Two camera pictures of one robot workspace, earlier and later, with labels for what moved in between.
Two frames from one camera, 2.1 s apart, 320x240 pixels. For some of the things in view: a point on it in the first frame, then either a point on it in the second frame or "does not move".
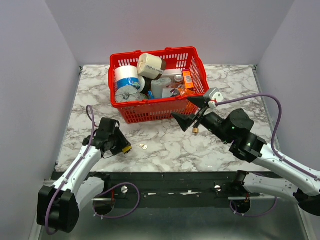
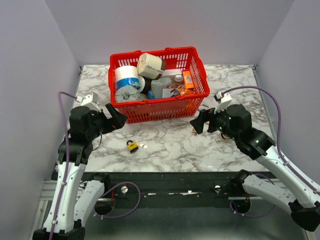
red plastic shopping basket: x=160 y=109 does not move
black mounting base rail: x=172 y=189 does not move
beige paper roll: x=150 y=66 does not move
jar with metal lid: x=178 y=78 does not move
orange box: x=188 y=81 does not move
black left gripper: x=123 y=141 -> x=117 y=121
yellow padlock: x=126 y=150 -> x=132 y=146
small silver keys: x=144 y=147 does not move
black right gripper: x=201 y=102 -> x=205 y=115
